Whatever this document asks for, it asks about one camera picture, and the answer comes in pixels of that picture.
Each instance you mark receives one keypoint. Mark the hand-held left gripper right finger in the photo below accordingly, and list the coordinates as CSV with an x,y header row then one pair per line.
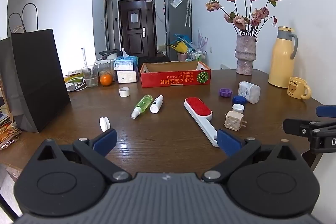
x,y
227,142

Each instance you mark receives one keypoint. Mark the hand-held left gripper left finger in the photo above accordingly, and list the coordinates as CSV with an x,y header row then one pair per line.
x,y
105,140

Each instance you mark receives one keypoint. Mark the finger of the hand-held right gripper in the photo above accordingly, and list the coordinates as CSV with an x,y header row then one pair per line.
x,y
326,111
296,126

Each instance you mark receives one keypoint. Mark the red and white lint brush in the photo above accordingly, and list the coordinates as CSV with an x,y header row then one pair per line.
x,y
198,108

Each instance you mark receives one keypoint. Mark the green spray bottle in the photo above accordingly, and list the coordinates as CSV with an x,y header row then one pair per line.
x,y
141,105

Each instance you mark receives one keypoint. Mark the white spray bottle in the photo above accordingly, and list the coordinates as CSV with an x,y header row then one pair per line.
x,y
156,103

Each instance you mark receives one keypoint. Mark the red cardboard box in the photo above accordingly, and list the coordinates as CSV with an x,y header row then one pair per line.
x,y
174,79

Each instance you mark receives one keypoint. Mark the white ribbed bottle cap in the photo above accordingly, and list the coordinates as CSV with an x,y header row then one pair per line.
x,y
104,124

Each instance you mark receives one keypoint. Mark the beige cube plug adapter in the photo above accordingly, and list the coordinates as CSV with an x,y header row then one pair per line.
x,y
233,121

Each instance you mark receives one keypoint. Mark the small white bottle cap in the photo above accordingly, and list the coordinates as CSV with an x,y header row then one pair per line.
x,y
238,108

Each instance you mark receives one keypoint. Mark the yellow bear mug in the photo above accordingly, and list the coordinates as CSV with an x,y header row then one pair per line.
x,y
296,88

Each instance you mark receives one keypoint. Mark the blue bottle cap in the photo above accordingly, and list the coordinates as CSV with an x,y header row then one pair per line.
x,y
239,100

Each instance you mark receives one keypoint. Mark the purple bottle cap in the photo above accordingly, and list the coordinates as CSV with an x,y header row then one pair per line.
x,y
225,92

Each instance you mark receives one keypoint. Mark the white tape roll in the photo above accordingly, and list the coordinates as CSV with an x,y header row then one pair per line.
x,y
124,92

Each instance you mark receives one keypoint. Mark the white pill bottle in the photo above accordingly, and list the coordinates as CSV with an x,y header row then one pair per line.
x,y
249,92

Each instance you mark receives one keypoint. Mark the orange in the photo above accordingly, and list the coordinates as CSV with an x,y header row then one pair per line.
x,y
106,80

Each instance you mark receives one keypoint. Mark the clear drinking glass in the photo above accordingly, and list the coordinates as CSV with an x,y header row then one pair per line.
x,y
90,78

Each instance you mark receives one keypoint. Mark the yellow thermos jug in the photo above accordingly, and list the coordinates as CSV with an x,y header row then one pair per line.
x,y
281,61

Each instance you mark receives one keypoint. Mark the purple tissue pack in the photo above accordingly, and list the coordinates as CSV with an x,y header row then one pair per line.
x,y
127,77

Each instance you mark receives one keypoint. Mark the clear plastic storage container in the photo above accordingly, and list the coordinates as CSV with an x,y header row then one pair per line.
x,y
106,67

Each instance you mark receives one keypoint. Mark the blue tissue pack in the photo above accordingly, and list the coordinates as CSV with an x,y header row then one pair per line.
x,y
126,64

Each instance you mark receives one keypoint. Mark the pink ceramic vase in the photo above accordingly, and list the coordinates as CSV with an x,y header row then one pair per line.
x,y
245,56

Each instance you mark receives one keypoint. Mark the black hair dryer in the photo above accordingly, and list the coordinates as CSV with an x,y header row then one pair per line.
x,y
107,53

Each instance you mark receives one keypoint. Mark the black folding chair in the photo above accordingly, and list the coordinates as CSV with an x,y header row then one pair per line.
x,y
153,60

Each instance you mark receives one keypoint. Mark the black paper bag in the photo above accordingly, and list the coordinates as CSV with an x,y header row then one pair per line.
x,y
36,77

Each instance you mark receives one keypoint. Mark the printed snack packet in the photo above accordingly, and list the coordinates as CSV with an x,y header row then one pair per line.
x,y
9,134

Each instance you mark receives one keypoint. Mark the pink bucket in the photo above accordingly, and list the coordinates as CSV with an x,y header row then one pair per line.
x,y
182,56

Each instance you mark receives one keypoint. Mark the purple clothes hangers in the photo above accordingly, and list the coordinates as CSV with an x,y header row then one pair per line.
x,y
202,41

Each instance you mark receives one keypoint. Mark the dark brown door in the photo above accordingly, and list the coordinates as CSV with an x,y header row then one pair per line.
x,y
136,40

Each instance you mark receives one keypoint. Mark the yellow plastic hangers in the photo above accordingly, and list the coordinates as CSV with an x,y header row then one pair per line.
x,y
179,47

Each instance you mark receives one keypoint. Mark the blue clothes hangers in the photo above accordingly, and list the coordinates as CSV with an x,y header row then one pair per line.
x,y
181,37

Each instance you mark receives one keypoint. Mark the dried pink roses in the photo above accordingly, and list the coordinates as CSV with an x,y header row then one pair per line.
x,y
240,19

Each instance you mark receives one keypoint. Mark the grey refrigerator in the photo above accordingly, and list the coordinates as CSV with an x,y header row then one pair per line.
x,y
174,22

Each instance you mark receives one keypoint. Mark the folded clear umbrella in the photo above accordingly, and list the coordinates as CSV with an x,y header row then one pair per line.
x,y
188,11

